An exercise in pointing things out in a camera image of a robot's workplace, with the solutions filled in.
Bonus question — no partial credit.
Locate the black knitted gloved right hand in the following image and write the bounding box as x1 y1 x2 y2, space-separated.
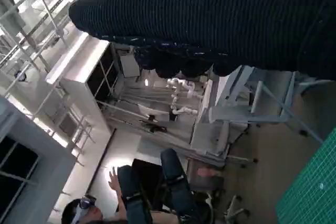
68 0 336 79

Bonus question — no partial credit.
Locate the grey flat panel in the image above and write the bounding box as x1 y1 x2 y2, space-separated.
119 50 141 78

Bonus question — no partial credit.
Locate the white shelf cabinet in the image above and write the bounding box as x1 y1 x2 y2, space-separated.
46 33 121 154

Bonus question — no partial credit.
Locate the green cutting mat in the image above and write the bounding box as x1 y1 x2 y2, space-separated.
275 126 336 224

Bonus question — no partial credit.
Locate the headset on person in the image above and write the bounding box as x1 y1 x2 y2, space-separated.
72 194 98 224

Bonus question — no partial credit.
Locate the person with headset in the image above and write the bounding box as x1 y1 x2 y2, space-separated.
62 166 129 224

